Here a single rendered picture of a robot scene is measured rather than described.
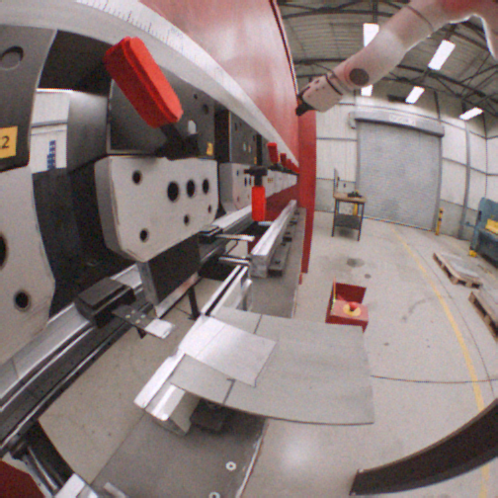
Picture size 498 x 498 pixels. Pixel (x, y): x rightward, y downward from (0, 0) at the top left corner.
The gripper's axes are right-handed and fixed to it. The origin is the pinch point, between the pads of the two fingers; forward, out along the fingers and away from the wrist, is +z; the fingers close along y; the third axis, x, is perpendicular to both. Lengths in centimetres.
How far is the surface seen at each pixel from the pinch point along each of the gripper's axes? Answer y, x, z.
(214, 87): -33.1, -28.7, -14.3
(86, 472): -98, -174, 44
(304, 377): -20, -66, -15
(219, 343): -27, -63, -4
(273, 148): -13.8, -23.9, -0.9
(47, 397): -63, -80, 4
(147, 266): -37, -51, -10
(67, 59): -47, -38, -22
